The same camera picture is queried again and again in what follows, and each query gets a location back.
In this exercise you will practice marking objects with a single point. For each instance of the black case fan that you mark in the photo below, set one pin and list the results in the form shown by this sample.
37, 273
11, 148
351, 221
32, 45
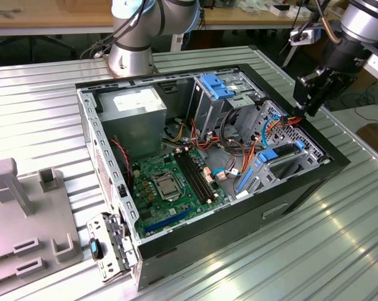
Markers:
123, 169

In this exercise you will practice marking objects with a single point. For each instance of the grey parts rack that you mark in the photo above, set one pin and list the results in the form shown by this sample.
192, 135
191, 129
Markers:
35, 219

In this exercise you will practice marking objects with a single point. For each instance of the green motherboard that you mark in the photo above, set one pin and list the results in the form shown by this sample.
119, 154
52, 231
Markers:
176, 208

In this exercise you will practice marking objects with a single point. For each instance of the grey metal disk bay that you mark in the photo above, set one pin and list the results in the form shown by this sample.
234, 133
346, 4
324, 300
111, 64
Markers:
262, 171

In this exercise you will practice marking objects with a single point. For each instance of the black open PC case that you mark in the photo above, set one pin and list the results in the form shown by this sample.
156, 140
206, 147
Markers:
239, 225

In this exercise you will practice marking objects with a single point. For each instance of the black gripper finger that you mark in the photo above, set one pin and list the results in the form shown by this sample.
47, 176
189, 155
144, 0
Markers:
303, 91
333, 87

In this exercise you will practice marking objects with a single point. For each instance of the metal expansion bracket latch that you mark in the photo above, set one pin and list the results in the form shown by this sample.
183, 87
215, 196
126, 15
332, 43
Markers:
129, 252

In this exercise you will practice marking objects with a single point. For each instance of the grey power supply unit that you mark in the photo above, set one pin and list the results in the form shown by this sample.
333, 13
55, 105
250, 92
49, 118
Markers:
132, 125

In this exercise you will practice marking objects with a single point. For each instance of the black and white box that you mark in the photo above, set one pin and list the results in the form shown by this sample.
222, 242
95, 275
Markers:
279, 9

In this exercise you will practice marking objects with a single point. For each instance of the silver CPU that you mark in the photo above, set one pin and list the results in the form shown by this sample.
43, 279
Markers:
167, 189

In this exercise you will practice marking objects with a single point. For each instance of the metal drive cage blue latches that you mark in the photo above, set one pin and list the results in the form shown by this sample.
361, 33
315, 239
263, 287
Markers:
213, 85

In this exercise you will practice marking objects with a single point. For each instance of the small silver wrist camera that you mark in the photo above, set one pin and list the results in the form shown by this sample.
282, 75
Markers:
309, 36

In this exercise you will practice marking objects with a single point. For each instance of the small white box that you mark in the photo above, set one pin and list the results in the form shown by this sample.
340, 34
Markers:
296, 12

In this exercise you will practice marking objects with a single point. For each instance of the brown cardboard box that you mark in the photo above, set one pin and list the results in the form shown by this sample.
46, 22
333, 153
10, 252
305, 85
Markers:
376, 138

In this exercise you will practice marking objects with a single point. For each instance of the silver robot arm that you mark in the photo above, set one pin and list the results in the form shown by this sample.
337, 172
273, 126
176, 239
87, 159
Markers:
129, 56

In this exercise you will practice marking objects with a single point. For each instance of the wooden desk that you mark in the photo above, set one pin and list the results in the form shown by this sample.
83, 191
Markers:
254, 17
50, 15

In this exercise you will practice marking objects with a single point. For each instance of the black RAM slot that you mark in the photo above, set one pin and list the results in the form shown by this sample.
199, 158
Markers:
189, 177
197, 176
201, 174
193, 177

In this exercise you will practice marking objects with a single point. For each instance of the blue black latch tab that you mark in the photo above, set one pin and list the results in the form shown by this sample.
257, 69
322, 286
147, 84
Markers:
94, 247

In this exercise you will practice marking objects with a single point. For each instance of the CPU socket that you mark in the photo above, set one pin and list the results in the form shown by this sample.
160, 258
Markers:
170, 198

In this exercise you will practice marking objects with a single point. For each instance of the blue expansion slot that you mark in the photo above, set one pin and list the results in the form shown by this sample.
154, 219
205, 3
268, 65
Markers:
166, 222

